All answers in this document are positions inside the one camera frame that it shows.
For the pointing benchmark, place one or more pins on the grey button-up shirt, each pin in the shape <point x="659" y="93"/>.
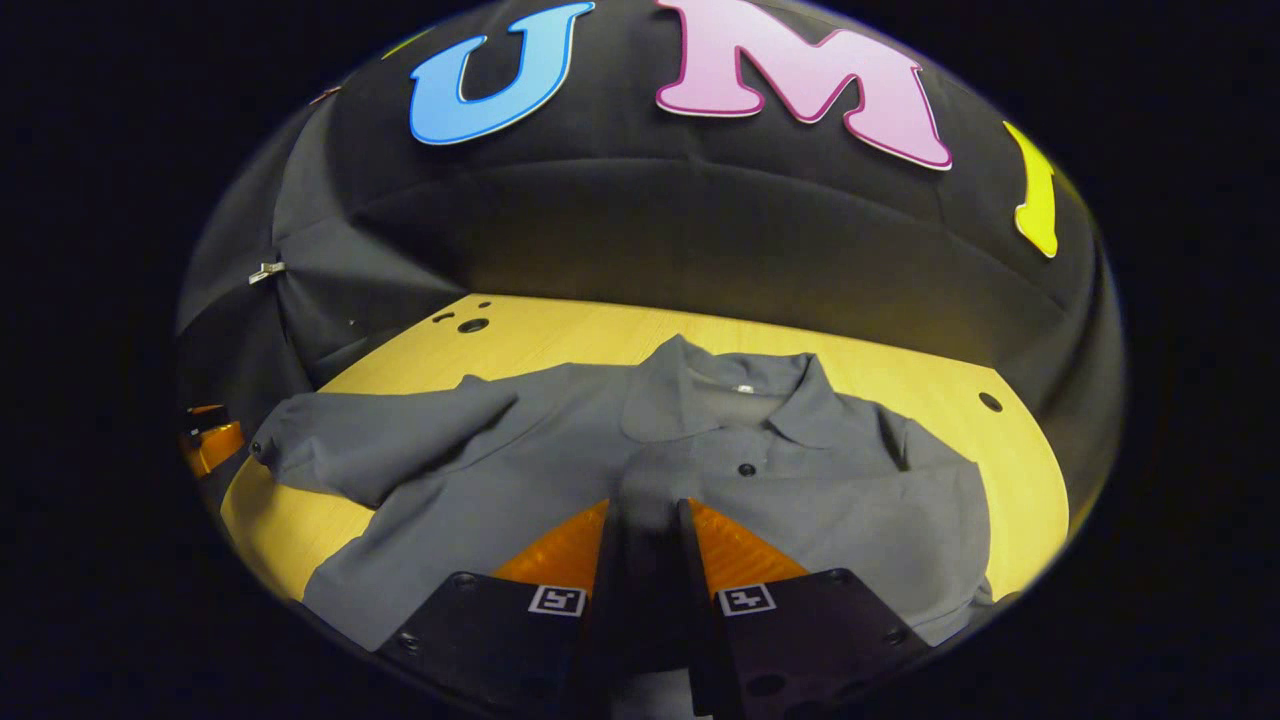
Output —
<point x="480" y="480"/>

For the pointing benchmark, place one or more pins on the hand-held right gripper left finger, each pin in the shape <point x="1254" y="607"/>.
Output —
<point x="603" y="590"/>

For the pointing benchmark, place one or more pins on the white cloth clip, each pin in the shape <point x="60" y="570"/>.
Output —
<point x="266" y="271"/>

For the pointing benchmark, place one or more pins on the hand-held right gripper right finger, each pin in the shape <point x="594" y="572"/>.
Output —
<point x="700" y="620"/>

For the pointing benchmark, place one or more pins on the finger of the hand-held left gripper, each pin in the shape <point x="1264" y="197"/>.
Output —
<point x="205" y="411"/>
<point x="215" y="448"/>

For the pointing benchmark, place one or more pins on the black backdrop cloth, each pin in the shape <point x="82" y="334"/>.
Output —
<point x="700" y="220"/>

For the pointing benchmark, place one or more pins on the orange cloth clip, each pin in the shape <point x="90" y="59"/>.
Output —
<point x="325" y="95"/>

